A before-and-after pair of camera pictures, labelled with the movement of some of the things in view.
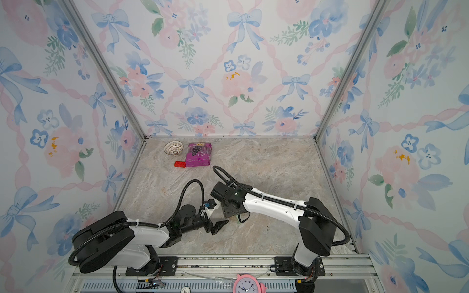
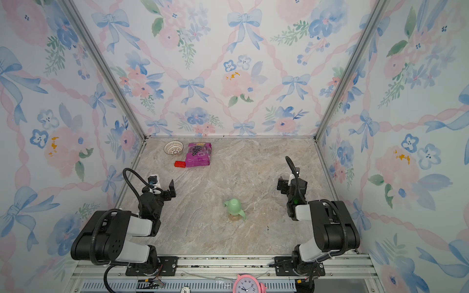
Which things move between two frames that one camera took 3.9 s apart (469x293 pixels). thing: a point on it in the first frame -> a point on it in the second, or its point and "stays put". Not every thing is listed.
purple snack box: [198, 154] stays put
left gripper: [217, 227] -> [173, 193]
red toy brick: [180, 164] stays put
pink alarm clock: [248, 284] stays put
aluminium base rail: [348, 274] stays put
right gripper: [226, 210] -> [283, 184]
